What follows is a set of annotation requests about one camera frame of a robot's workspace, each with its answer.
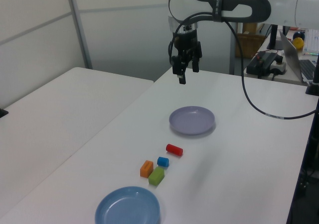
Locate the purple plate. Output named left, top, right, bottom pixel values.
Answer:
left=168, top=106, right=216, bottom=136

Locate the green rectangular block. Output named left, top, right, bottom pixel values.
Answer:
left=148, top=166, right=165, bottom=186

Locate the small blue block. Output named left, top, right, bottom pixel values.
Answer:
left=157, top=156, right=170, bottom=168

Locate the orange rectangular block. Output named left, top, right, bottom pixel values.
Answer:
left=140, top=160, right=154, bottom=178

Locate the blue plate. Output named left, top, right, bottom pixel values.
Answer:
left=94, top=186, right=161, bottom=224

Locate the red cylinder block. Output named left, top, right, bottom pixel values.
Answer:
left=165, top=143, right=184, bottom=157

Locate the white emergency stop box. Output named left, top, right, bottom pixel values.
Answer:
left=270, top=56, right=287, bottom=75

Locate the black velcro cable strap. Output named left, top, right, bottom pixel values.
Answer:
left=212, top=0, right=228, bottom=23

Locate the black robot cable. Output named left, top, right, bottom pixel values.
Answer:
left=168, top=11, right=319, bottom=121

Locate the black controller box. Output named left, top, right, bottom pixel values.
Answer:
left=246, top=51, right=284, bottom=79

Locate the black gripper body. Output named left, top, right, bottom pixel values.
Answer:
left=172, top=29, right=201, bottom=60

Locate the brown cardboard box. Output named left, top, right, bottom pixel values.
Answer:
left=236, top=22, right=267, bottom=59

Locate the black monitor stand post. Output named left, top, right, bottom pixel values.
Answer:
left=270, top=24, right=279, bottom=52

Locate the yellow round object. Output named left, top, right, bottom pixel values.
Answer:
left=293, top=37, right=305, bottom=51

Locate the grey laptop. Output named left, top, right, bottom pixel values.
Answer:
left=279, top=29, right=318, bottom=83

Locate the black table frame leg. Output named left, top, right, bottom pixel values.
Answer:
left=286, top=109, right=319, bottom=224

